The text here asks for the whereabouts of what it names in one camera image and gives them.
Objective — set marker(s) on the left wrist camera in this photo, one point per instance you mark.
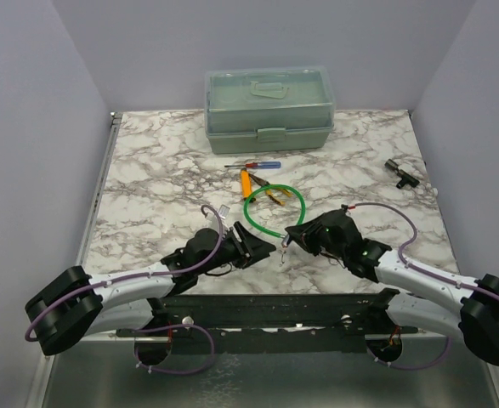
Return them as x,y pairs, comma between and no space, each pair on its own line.
223,211

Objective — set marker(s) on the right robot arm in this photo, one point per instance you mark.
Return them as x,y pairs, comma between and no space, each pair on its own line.
456,306

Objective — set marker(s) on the silver key bunch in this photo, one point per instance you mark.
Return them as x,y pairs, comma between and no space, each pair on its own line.
282,257

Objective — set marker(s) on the green plastic toolbox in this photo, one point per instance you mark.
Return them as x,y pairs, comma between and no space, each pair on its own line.
264,110

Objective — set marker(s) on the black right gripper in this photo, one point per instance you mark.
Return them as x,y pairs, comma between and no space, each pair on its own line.
304,235

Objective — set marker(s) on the blue red screwdriver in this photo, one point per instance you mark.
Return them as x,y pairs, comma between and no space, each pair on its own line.
257,165

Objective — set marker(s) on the black small tool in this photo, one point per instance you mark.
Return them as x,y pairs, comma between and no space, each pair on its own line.
405,178

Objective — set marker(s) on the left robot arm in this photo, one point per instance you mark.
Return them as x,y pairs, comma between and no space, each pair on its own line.
76,304

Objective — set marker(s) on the orange utility knife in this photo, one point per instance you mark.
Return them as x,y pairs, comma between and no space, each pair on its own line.
246,184

